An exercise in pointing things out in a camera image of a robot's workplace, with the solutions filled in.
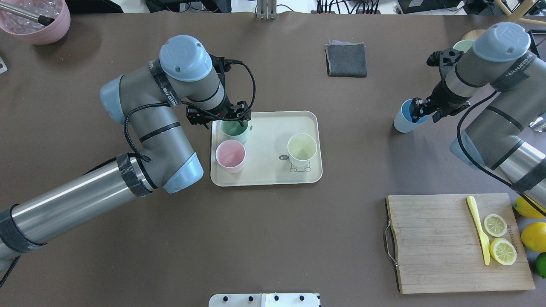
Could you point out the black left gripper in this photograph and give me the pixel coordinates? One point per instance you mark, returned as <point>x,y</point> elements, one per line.
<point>225,110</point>

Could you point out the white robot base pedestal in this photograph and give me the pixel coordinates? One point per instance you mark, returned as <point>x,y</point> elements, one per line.
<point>295,299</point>

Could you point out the metal muddler in bowl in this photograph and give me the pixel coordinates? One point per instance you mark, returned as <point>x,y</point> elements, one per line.
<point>36,18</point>

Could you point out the green bowl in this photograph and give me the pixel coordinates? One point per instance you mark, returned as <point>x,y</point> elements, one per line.
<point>464,45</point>

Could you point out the lower lemon slice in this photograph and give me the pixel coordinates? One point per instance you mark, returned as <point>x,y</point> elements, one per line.
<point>503,251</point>

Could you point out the whole lemon near board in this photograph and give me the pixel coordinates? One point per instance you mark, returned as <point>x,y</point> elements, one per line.
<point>525,209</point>

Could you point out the blue plastic cup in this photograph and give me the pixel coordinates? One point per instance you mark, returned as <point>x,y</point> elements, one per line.
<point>403,122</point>

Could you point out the pink mixing bowl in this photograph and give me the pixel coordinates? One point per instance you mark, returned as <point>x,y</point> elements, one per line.
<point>32,31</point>

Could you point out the yellow plastic knife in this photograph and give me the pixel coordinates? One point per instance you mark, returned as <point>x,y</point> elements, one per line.
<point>483,238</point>

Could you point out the wooden cutting board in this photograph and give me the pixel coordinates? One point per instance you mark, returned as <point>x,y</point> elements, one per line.
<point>436,248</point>

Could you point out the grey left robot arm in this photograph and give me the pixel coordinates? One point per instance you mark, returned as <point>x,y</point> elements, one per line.
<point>161,154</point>

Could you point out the wooden cup stand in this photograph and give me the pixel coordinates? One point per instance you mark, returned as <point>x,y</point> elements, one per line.
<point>516,16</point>

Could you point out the cream rabbit tray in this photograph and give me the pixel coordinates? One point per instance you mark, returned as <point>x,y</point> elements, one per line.
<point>267,161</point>

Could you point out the green lime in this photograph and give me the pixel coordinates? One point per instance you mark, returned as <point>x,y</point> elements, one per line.
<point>540,265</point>

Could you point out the pale yellow plastic cup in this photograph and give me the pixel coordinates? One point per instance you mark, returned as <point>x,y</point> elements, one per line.
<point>301,149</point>

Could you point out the upper lemon slice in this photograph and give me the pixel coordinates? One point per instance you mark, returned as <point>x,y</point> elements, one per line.
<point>495,225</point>

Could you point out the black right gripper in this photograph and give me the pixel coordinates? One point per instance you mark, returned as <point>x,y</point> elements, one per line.
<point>439,98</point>

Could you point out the lemon slice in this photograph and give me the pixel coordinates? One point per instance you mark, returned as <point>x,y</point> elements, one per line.
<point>503,251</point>
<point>495,225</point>

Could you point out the green plastic cup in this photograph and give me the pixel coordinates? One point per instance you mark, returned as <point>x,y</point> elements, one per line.
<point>236,130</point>

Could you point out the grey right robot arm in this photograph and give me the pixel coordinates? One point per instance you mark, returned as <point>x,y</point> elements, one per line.
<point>501,58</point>

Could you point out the grey folded cloth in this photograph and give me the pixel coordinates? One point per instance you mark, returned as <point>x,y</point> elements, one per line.
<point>345,59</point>

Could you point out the pink plastic cup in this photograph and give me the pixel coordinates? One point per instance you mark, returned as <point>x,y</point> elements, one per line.
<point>231,155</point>

